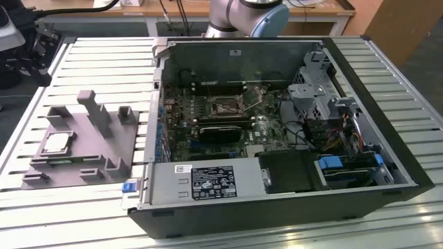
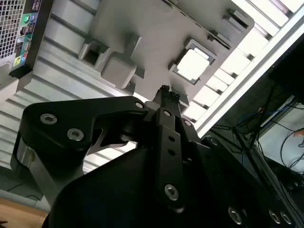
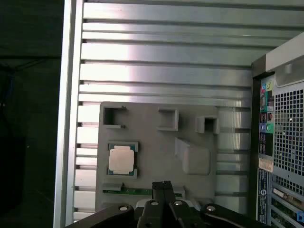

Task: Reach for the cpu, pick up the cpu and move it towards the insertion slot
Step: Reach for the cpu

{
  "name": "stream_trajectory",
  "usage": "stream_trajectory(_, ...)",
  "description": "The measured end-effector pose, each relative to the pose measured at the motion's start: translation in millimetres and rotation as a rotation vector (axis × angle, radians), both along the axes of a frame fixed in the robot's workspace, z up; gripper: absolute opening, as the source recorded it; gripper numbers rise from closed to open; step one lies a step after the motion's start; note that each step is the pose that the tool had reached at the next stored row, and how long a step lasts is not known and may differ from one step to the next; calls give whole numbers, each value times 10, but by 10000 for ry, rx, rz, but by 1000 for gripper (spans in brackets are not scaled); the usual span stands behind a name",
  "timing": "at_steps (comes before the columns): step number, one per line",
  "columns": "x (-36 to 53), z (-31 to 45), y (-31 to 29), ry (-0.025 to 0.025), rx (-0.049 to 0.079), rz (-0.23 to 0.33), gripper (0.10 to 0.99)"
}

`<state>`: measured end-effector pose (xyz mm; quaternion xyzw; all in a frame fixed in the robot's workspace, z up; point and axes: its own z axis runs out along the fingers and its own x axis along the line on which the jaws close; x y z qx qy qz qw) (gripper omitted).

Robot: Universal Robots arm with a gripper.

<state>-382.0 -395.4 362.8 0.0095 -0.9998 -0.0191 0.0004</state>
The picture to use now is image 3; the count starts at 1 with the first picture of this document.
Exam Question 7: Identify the silver topped CPU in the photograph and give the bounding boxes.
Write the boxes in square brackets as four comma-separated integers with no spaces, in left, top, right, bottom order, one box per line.
[108,143,138,176]

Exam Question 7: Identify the grey plastic parts rack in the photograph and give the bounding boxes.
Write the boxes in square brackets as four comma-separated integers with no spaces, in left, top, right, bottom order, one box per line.
[94,101,220,213]

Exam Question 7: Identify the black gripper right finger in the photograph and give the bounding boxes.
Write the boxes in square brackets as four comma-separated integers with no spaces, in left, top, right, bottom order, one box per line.
[164,181,274,228]

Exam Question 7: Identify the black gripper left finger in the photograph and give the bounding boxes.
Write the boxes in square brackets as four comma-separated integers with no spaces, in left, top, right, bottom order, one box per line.
[68,181,166,228]

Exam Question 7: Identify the green RAM stick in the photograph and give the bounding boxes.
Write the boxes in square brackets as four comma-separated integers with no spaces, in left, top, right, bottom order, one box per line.
[102,188,185,197]

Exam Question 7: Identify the black open PC case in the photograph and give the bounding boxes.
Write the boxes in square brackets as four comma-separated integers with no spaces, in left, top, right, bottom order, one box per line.
[251,30,304,228]

